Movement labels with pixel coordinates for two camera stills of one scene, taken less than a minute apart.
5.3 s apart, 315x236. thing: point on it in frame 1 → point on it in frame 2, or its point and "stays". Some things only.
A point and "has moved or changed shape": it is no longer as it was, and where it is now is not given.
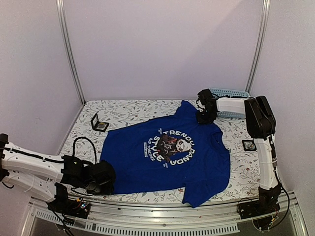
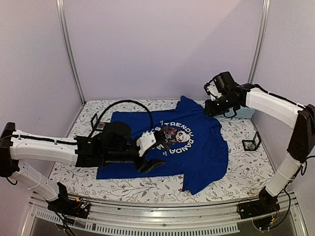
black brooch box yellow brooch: x=100 y=126 stays
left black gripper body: x=93 y=189 → x=114 y=156
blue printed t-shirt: x=177 y=153 has moved or changed shape
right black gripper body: x=206 y=117 → x=223 y=106
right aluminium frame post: x=259 y=45 stays
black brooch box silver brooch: x=249 y=145 stays
